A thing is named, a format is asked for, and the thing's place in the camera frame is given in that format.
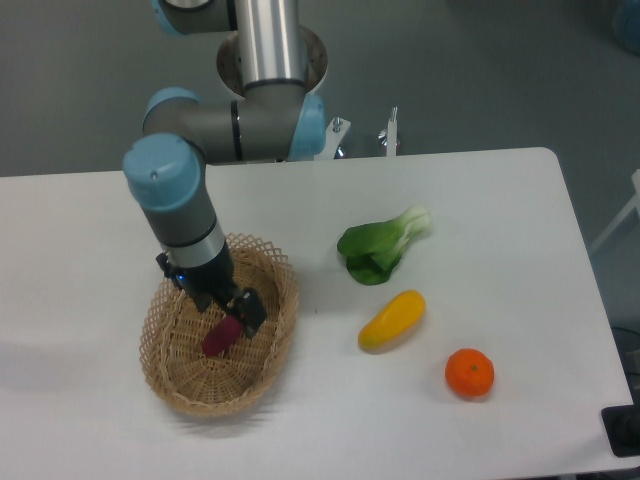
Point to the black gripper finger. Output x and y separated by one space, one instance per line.
247 308

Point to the purple sweet potato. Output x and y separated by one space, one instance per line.
222 336

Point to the woven wicker basket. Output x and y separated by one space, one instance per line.
171 355

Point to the orange tangerine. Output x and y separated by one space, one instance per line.
469 373

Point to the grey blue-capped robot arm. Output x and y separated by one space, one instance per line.
275 118

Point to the green bok choy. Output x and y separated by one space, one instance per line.
372 251

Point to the black box at table edge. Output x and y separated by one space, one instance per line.
622 429

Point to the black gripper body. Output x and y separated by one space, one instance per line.
208 283

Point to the yellow mango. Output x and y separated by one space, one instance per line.
402 314

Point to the white table leg frame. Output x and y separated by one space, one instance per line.
624 220

